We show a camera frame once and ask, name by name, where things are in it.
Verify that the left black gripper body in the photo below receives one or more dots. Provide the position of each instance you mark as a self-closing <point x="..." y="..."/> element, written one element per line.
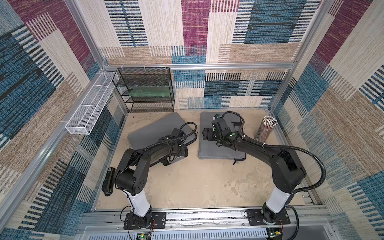
<point x="181" y="151"/>

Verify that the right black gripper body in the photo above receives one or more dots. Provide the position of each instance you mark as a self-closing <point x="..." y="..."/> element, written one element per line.
<point x="208" y="134"/>

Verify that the grey laptop bag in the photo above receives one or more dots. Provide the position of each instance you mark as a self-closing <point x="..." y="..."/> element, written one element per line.
<point x="209" y="149"/>
<point x="151" y="133"/>

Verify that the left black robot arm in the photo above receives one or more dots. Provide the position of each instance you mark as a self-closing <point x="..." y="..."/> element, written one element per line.
<point x="131" y="175"/>

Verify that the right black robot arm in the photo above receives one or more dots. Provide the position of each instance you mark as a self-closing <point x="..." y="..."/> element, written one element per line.
<point x="287" y="169"/>

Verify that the cup of pencils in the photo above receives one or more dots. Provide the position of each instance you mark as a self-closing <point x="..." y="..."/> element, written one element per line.
<point x="267" y="125"/>

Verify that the green tray on shelf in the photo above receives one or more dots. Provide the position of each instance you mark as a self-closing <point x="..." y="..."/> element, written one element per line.
<point x="148" y="92"/>

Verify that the black stapler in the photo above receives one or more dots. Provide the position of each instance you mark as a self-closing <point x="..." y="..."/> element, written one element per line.
<point x="108" y="183"/>

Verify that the black wire mesh shelf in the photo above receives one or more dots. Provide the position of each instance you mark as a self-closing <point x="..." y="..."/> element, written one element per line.
<point x="130" y="78"/>

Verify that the white wire mesh basket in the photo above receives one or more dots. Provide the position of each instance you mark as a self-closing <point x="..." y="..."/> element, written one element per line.
<point x="88" y="112"/>

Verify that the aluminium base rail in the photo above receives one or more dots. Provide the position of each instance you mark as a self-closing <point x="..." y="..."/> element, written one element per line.
<point x="309" y="222"/>

